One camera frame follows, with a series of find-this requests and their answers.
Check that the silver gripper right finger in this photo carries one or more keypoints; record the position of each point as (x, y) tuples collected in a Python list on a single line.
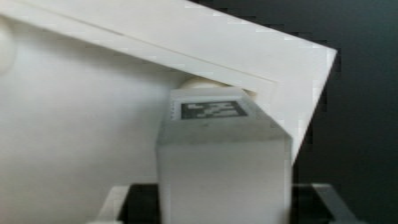
[(342, 213)]

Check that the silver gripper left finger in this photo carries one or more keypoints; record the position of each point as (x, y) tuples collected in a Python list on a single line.
[(113, 206)]

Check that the white table leg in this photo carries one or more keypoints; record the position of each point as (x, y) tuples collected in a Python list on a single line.
[(223, 160)]

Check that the white square tabletop part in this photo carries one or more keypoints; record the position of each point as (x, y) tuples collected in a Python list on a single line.
[(97, 56)]

